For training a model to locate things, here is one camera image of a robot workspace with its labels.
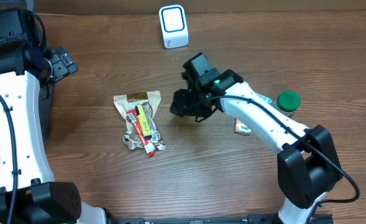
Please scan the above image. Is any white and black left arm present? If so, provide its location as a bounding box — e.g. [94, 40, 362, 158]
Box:
[0, 8, 111, 223]

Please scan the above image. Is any orange small snack box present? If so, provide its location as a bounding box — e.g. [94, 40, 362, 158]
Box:
[234, 119, 251, 136]

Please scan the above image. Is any teal plastic packet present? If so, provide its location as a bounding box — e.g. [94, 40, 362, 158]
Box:
[257, 93, 273, 104]

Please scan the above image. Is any white barcode scanner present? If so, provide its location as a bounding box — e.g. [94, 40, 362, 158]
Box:
[158, 4, 189, 49]

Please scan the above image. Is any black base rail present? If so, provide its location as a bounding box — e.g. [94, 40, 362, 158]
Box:
[108, 213, 335, 224]

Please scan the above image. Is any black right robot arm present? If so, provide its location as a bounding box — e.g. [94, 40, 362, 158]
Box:
[170, 53, 342, 223]

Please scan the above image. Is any green lid jar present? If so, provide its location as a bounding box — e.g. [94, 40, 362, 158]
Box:
[272, 90, 301, 117]

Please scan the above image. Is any yellow highlighter pen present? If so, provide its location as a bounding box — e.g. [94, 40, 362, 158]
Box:
[135, 105, 152, 140]

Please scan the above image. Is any red snack stick packet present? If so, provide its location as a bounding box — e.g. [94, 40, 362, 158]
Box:
[127, 109, 155, 157]

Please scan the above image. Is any beige snack pouch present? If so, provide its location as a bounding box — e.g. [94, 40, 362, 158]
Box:
[113, 91, 161, 140]

